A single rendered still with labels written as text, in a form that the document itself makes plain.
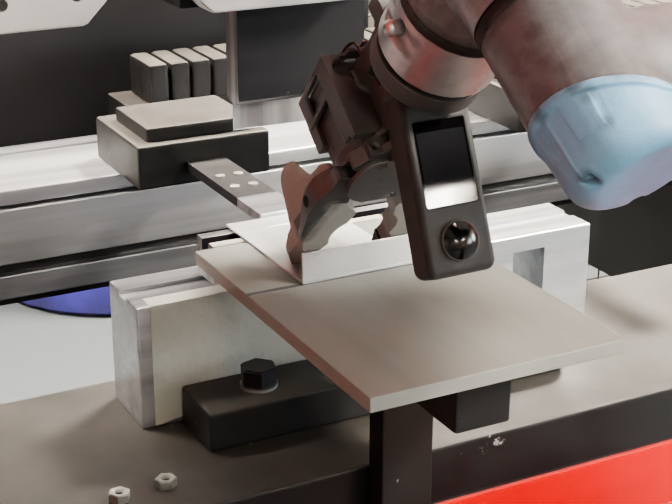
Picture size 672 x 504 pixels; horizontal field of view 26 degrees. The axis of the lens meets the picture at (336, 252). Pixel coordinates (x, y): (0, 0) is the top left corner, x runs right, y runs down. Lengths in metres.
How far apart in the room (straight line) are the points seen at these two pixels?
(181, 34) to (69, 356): 1.82
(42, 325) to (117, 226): 2.20
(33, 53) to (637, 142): 0.91
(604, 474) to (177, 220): 0.44
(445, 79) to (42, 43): 0.75
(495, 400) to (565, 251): 0.32
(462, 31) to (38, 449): 0.45
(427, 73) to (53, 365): 2.49
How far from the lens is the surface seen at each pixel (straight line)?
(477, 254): 0.88
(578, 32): 0.73
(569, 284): 1.21
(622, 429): 1.13
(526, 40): 0.74
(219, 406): 1.03
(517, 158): 1.46
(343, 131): 0.91
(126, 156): 1.24
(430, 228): 0.87
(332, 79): 0.91
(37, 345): 3.37
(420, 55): 0.82
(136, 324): 1.03
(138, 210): 1.28
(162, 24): 1.55
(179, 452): 1.03
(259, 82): 1.04
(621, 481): 1.16
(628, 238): 1.69
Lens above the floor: 1.37
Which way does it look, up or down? 21 degrees down
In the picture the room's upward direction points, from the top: straight up
